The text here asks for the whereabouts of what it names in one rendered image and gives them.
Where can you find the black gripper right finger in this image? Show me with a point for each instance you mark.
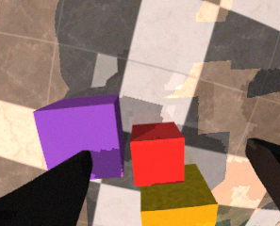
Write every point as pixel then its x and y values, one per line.
pixel 265 159

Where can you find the purple block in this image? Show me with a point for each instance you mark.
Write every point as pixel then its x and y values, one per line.
pixel 71 125

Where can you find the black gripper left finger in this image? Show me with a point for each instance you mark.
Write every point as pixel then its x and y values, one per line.
pixel 52 199

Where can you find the red block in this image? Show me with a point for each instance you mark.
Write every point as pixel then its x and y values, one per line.
pixel 157 154

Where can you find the yellow block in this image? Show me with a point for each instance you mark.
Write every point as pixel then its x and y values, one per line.
pixel 188 204

